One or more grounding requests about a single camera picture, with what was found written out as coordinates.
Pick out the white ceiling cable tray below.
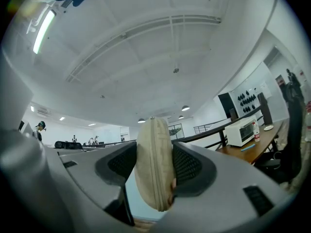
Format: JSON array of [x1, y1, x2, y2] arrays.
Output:
[[65, 15, 222, 83]]

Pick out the black metal railing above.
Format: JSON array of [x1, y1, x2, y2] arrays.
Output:
[[170, 105, 265, 152]]

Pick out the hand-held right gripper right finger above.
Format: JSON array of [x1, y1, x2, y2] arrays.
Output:
[[155, 141, 296, 233]]

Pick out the black items on wall board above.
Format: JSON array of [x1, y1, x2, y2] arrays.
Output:
[[237, 89, 259, 114]]

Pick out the wooden table with black legs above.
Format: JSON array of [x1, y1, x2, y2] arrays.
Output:
[[216, 120, 291, 165]]

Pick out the white toaster oven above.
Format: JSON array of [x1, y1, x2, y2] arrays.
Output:
[[225, 116, 260, 147]]

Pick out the clear bottle with red label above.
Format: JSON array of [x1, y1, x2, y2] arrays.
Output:
[[252, 121, 261, 142]]

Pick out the dark brown post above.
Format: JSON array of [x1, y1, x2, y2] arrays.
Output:
[[257, 92, 273, 126]]

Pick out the long fluorescent ceiling light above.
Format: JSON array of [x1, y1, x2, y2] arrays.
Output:
[[33, 10, 57, 55]]

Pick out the black door panel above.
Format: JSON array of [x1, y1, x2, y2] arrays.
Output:
[[218, 92, 238, 120]]

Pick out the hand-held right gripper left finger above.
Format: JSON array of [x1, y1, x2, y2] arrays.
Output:
[[57, 141, 138, 225]]

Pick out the dark standing figure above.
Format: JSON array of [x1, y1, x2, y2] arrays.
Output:
[[285, 68, 298, 87]]

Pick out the white wall poster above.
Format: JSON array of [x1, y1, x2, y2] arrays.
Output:
[[259, 81, 273, 99]]

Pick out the black framed glass door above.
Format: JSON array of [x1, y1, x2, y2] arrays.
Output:
[[168, 123, 183, 139]]

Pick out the beige zippered pouch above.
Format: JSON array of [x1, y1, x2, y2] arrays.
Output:
[[133, 116, 177, 212]]

